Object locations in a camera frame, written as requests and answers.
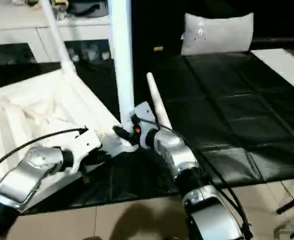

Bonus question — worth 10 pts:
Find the light grey pillow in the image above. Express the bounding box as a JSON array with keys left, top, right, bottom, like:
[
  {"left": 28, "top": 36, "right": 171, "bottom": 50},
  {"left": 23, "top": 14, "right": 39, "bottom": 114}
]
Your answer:
[{"left": 180, "top": 12, "right": 255, "bottom": 56}]

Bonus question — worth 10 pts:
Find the white flat board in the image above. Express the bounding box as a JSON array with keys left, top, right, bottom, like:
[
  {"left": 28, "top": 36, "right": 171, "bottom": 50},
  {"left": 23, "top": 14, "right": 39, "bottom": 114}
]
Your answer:
[{"left": 250, "top": 48, "right": 294, "bottom": 97}]

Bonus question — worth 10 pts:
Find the white plastic table leg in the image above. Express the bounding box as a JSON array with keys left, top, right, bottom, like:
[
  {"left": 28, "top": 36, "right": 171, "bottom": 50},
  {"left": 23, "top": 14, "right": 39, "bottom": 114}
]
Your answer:
[
  {"left": 108, "top": 0, "right": 137, "bottom": 133},
  {"left": 39, "top": 0, "right": 77, "bottom": 76},
  {"left": 145, "top": 72, "right": 174, "bottom": 133}
]

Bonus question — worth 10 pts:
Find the black metal table frame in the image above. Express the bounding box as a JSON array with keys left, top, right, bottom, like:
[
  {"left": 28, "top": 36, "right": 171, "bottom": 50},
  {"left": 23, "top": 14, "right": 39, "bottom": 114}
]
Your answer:
[{"left": 276, "top": 191, "right": 294, "bottom": 216}]

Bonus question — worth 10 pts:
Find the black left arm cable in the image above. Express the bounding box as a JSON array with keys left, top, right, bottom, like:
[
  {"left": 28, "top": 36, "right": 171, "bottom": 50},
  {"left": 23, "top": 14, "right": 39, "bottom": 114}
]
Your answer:
[{"left": 0, "top": 128, "right": 88, "bottom": 177}]

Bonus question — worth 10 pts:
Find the black work mat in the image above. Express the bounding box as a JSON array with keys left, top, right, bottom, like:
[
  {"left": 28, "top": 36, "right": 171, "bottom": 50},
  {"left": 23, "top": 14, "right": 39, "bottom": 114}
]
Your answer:
[{"left": 0, "top": 50, "right": 294, "bottom": 217}]

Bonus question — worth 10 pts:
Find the white glass-door cabinet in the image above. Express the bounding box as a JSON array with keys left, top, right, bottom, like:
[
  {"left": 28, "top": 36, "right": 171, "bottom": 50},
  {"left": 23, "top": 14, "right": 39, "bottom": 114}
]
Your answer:
[{"left": 0, "top": 0, "right": 113, "bottom": 65}]

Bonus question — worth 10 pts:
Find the white plastic table top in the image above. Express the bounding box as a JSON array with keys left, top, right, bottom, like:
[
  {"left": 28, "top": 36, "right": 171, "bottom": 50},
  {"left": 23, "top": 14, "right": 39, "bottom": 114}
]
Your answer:
[{"left": 0, "top": 67, "right": 138, "bottom": 200}]

